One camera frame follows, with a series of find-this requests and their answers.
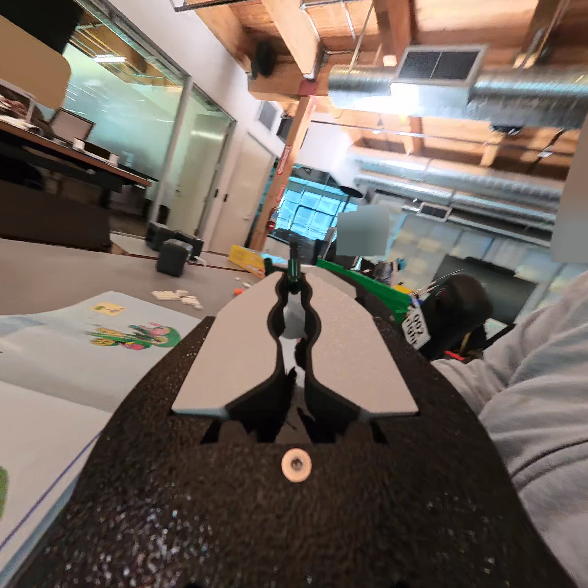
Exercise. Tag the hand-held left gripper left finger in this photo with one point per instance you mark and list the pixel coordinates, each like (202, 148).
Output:
(229, 363)

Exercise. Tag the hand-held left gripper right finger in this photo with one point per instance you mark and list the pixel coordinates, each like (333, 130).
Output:
(358, 363)

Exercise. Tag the person's right forearm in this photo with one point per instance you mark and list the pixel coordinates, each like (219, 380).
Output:
(537, 390)

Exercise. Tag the green plastic part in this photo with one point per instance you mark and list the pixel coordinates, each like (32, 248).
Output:
(367, 285)

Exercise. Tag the yellow cardboard box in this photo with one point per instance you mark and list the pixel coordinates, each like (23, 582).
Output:
(246, 262)

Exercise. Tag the black cube box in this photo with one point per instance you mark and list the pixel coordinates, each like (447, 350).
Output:
(173, 259)

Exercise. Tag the black case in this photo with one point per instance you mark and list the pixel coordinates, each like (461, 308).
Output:
(183, 239)

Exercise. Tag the red fire extinguisher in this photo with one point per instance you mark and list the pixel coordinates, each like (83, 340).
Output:
(271, 219)

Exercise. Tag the illustrated paper mat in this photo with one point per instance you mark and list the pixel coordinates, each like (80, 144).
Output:
(59, 367)

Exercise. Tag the white door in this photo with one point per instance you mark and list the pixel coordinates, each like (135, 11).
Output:
(239, 193)

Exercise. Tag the wooden support column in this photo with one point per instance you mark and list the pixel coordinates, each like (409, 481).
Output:
(287, 165)

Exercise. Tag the ceiling vent grille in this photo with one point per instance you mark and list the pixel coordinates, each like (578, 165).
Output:
(438, 64)

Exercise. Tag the wooden edged table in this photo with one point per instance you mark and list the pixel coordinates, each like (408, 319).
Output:
(69, 151)

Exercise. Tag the computer monitor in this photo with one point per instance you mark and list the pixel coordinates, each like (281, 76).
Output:
(71, 125)

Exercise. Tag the black ceiling speaker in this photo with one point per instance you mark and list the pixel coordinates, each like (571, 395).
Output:
(264, 59)

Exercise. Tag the tan rounded chair back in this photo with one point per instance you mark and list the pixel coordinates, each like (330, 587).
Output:
(27, 64)

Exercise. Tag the silver air duct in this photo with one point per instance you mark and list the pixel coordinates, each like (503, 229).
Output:
(505, 92)

